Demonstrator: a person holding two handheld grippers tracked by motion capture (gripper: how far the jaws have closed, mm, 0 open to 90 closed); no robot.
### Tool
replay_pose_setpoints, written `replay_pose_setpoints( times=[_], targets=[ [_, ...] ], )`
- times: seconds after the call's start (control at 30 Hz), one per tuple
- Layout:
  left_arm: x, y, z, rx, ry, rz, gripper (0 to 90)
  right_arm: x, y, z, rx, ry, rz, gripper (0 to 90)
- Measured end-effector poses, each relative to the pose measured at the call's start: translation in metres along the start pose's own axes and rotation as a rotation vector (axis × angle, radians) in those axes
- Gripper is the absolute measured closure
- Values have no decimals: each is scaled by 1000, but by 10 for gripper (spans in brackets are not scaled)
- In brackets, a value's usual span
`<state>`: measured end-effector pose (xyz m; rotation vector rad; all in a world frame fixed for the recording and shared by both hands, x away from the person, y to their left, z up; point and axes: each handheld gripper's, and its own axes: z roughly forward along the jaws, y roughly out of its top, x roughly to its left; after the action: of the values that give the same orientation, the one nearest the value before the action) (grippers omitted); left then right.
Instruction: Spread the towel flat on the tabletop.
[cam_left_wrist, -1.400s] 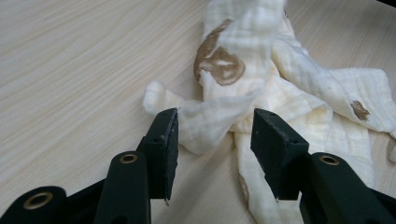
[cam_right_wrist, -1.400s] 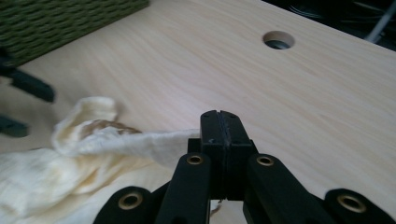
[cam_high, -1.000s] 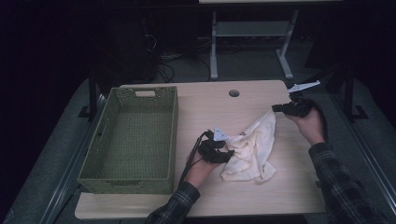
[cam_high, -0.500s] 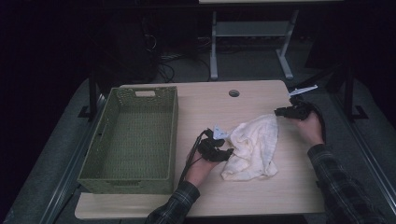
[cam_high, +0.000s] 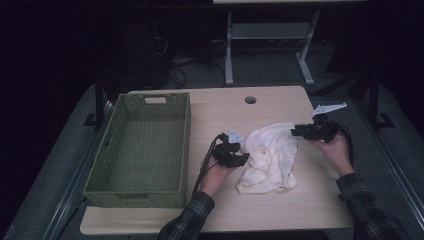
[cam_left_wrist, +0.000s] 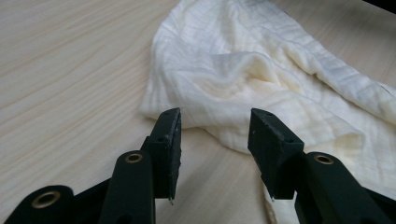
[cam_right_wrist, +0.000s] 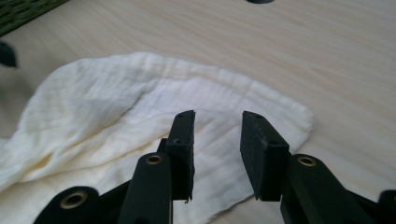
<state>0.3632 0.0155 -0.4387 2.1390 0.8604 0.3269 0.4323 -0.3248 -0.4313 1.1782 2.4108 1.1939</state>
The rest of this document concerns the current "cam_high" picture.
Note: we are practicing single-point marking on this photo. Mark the grey metal desk frame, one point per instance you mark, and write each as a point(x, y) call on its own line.
point(266, 31)

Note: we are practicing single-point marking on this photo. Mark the person's left hand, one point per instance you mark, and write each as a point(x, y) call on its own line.
point(215, 176)

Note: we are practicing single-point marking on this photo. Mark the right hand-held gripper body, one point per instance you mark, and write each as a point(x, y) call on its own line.
point(325, 130)

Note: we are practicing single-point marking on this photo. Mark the person's right hand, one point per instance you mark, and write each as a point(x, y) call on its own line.
point(335, 155)

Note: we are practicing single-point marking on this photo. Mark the green perforated plastic basket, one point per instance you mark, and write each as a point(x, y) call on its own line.
point(143, 153)

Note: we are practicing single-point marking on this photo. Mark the black metal post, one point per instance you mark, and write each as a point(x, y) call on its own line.
point(99, 100)
point(373, 100)

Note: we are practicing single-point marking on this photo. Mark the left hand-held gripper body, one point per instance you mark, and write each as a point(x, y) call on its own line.
point(224, 154)

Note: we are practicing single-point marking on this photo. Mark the aluminium rail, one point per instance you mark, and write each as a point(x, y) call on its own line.
point(76, 173)
point(393, 166)

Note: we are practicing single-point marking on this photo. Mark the white towel with brown print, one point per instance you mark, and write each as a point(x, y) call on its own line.
point(271, 158)

